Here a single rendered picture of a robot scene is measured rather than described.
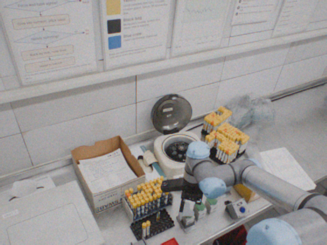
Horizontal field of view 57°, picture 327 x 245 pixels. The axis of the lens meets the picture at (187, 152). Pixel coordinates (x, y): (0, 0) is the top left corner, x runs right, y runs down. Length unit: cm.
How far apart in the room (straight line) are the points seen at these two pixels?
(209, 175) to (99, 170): 67
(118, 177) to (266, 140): 91
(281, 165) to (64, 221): 115
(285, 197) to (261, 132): 112
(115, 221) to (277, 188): 76
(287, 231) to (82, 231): 63
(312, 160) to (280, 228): 126
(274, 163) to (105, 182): 89
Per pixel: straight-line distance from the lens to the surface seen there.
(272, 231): 62
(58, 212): 107
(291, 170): 172
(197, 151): 98
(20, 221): 108
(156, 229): 132
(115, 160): 150
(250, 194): 145
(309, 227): 65
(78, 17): 121
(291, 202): 80
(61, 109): 139
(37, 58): 124
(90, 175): 145
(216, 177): 95
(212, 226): 138
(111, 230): 135
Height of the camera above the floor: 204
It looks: 45 degrees down
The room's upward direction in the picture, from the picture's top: 10 degrees clockwise
